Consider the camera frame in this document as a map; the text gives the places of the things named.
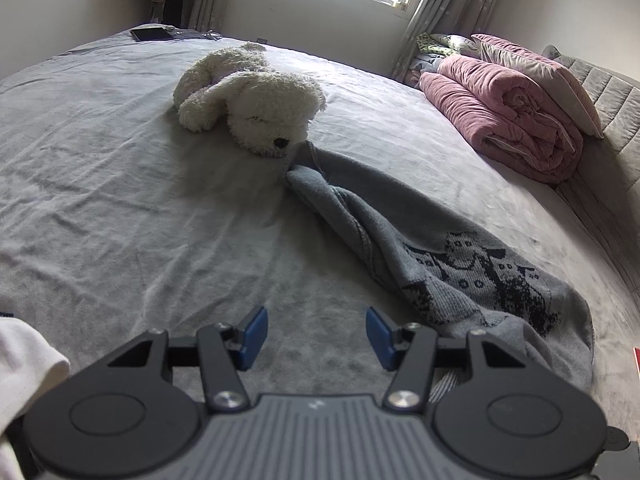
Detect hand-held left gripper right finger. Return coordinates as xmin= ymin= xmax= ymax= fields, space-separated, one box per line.
xmin=366 ymin=306 xmax=531 ymax=413

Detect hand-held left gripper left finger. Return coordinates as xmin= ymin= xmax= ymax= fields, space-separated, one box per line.
xmin=107 ymin=305 xmax=268 ymax=413

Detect grey knitted sweater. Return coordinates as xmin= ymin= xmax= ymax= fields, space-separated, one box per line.
xmin=285 ymin=140 xmax=596 ymax=406

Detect white plush dog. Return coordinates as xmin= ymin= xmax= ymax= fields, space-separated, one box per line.
xmin=172 ymin=42 xmax=327 ymax=159

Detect white garment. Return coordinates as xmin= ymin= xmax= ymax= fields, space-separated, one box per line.
xmin=0 ymin=312 xmax=71 ymax=480

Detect pink folded quilt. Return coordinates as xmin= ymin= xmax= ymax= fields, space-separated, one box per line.
xmin=419 ymin=55 xmax=585 ymax=184

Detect light grey bedding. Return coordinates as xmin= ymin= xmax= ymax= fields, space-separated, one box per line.
xmin=404 ymin=54 xmax=441 ymax=86

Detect green patterned cloth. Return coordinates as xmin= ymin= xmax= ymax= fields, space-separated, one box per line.
xmin=416 ymin=32 xmax=453 ymax=56

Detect pink beige pillow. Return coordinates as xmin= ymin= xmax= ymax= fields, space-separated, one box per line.
xmin=471 ymin=33 xmax=605 ymax=139

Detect black tablet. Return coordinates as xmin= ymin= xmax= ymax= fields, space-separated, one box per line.
xmin=130 ymin=27 xmax=173 ymax=42

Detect grey padded headboard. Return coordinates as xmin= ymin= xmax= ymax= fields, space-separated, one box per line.
xmin=542 ymin=44 xmax=640 ymax=281

